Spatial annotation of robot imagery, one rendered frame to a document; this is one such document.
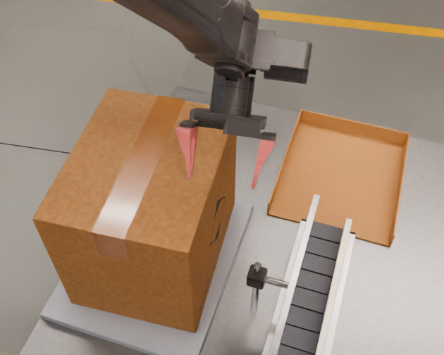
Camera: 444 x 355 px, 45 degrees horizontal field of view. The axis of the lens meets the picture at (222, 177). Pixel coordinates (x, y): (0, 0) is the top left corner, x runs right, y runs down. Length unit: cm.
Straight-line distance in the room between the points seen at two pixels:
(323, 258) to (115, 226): 43
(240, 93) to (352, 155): 61
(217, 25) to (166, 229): 32
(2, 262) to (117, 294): 130
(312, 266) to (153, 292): 31
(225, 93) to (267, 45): 8
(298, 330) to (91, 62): 220
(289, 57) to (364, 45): 236
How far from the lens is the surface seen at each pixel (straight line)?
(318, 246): 106
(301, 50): 71
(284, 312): 89
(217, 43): 60
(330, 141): 131
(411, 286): 112
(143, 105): 96
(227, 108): 72
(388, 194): 123
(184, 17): 54
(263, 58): 70
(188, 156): 75
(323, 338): 94
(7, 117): 273
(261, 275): 91
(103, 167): 87
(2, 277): 217
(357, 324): 105
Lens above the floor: 176
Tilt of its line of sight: 50 degrees down
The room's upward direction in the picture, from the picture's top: straight up
